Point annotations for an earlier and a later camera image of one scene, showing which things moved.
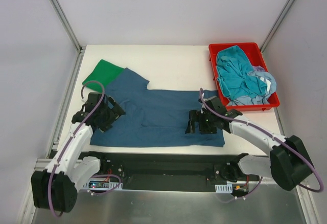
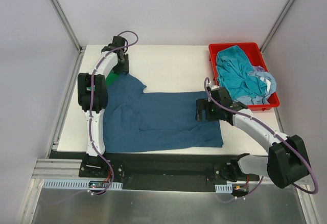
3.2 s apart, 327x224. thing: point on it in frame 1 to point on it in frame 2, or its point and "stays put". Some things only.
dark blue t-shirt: x=153 y=118 stays put
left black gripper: x=110 y=114 to x=123 y=64
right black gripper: x=197 y=121 to x=202 y=109
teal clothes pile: x=233 y=68 stays put
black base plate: x=169 y=171 stays put
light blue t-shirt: x=271 y=84 stays put
